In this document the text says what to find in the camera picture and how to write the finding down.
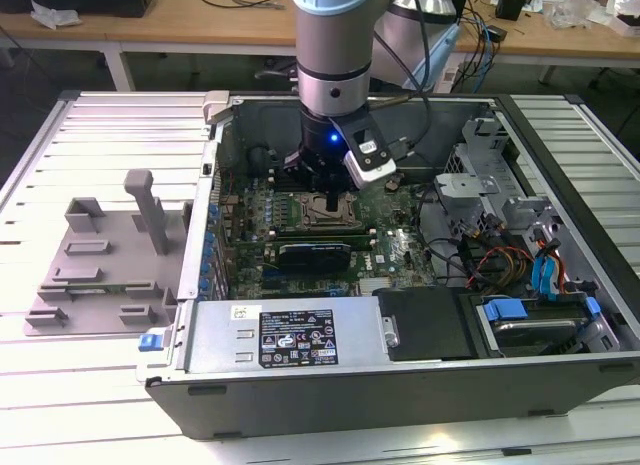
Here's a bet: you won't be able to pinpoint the metal socket cover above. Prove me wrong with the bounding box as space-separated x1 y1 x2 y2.
297 192 357 226

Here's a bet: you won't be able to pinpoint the CPU socket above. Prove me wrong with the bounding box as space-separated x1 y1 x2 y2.
294 189 359 227

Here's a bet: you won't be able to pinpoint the black RAM slot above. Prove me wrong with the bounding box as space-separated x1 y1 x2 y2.
271 230 372 237
271 226 372 233

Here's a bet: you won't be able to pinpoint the black graphics card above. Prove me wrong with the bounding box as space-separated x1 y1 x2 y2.
234 233 375 275

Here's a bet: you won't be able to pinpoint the green motherboard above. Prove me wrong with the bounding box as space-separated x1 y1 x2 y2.
214 167 444 301

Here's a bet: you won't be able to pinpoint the silver chipset heatsink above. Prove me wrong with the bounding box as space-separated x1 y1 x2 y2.
357 276 401 292

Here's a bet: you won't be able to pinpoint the wooden desk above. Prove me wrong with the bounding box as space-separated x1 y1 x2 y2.
0 0 640 94

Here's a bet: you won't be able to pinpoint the black plastic cover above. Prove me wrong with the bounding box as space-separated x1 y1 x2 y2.
374 287 482 362

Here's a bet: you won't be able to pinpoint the silver power supply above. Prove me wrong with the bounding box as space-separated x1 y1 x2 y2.
182 298 402 375

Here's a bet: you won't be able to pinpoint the black tower box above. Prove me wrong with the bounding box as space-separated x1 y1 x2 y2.
452 0 471 39

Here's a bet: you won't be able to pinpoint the gray parts rack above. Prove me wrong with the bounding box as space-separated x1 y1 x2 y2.
23 168 194 337

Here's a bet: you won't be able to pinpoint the small black box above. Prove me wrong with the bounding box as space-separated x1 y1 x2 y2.
494 0 527 21

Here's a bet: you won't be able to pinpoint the blue case latch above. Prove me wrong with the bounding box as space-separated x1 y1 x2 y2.
137 332 167 354

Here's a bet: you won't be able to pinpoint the black silver PC case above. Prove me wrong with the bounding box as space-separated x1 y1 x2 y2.
135 89 640 441

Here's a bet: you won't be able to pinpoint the hard disk in blue carrier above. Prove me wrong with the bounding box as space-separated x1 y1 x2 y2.
474 294 609 360

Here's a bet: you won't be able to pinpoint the clear plastic bags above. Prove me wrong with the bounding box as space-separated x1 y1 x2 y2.
547 0 611 29

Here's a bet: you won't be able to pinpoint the crumpled white paper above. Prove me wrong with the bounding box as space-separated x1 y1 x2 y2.
29 0 82 31

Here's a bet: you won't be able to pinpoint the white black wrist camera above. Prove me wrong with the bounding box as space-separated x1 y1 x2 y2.
342 115 399 190

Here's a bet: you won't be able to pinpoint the black looped cable white label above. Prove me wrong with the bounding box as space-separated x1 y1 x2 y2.
247 144 275 176

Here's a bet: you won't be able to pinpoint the black camera cable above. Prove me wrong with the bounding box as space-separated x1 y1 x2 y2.
387 0 436 162

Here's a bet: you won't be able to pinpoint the silver drive bracket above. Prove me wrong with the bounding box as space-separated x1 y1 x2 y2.
432 172 504 236

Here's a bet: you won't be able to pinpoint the thick black cable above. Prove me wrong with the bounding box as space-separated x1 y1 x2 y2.
418 184 476 289

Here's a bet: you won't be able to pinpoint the blue network cable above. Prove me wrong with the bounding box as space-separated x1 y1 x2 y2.
469 9 499 94

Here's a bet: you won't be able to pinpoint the coloured power wire bundle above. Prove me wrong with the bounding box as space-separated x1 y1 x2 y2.
464 242 536 289

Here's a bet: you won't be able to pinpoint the blue data wire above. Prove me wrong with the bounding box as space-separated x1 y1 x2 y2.
531 252 550 302
542 234 567 302

